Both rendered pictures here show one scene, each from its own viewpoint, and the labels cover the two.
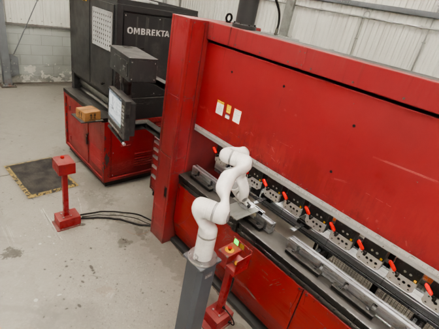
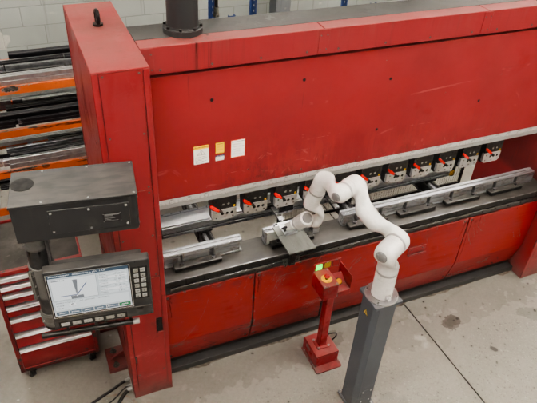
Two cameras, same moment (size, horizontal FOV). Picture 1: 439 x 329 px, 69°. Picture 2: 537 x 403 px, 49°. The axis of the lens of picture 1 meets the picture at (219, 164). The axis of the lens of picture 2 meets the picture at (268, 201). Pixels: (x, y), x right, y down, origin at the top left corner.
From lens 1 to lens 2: 292 cm
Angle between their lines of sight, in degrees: 58
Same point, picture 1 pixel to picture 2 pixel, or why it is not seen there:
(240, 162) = (362, 186)
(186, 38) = (148, 97)
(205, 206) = (398, 247)
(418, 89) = (439, 25)
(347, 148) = (387, 101)
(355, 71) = (386, 31)
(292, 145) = (330, 132)
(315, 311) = not seen: hidden behind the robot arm
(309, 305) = not seen: hidden behind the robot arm
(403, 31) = not seen: outside the picture
